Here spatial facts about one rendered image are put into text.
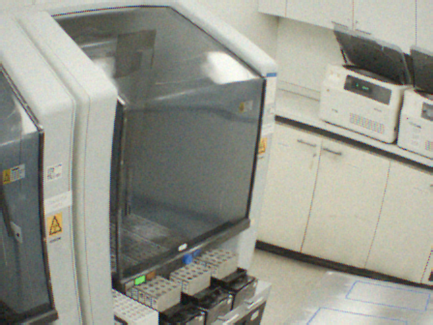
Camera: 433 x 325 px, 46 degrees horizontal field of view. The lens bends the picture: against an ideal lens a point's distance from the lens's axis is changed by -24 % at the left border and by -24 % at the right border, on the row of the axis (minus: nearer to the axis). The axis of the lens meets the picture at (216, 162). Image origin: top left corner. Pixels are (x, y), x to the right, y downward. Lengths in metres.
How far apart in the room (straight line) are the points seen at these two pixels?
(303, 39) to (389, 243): 1.64
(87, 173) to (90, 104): 0.14
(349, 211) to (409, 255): 0.60
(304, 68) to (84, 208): 3.21
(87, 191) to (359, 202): 2.56
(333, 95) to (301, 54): 0.81
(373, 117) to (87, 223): 2.46
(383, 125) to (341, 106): 0.31
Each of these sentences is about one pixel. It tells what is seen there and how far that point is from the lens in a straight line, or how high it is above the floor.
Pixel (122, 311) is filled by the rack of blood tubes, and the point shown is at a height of 0.86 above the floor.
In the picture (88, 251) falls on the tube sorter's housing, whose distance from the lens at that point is 1.31.
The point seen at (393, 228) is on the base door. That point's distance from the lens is 3.60.
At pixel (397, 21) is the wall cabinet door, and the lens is 3.69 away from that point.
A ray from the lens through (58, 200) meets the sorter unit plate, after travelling 1.18.
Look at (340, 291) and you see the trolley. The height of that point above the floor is 0.82.
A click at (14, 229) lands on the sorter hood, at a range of 1.08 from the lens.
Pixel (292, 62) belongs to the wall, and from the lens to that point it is 4.36.
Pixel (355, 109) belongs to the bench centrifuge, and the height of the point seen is 1.04.
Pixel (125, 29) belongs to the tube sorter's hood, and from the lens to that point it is 1.59.
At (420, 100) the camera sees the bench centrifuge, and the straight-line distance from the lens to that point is 3.47.
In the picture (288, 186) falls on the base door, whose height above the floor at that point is 0.48.
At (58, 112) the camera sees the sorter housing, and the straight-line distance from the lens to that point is 1.12.
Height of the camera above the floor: 1.69
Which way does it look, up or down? 17 degrees down
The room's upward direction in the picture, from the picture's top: 7 degrees clockwise
